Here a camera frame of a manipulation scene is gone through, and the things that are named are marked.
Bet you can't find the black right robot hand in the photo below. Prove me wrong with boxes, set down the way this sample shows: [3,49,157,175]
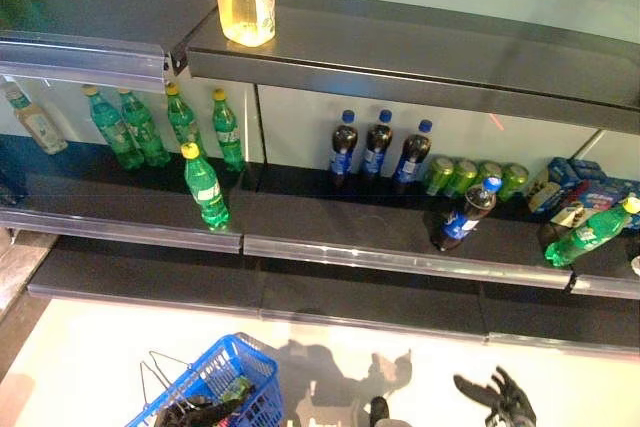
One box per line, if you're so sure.
[452,365,538,427]

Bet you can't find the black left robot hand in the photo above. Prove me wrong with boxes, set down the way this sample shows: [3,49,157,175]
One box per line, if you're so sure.
[152,394,242,427]

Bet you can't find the blue plastic shopping basket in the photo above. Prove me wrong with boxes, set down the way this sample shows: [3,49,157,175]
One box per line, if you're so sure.
[124,331,280,427]

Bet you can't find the green soda bottle yellow cap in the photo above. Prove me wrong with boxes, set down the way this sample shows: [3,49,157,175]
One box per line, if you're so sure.
[543,195,640,269]
[117,86,172,169]
[163,80,208,159]
[210,87,247,174]
[81,83,146,172]
[179,141,232,233]

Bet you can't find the dark cola bottle blue cap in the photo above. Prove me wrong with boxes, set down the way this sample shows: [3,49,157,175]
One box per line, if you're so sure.
[359,108,395,184]
[391,118,434,195]
[327,108,360,189]
[431,175,504,254]

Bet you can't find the blue and red carton pack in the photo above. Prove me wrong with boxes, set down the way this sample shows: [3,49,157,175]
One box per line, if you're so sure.
[548,180,615,229]

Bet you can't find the grey stone plinth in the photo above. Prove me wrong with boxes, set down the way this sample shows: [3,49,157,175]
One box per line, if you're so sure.
[0,228,60,324]

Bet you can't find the small yellow tea bottle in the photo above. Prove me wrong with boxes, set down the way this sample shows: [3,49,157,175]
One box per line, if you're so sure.
[2,76,70,157]

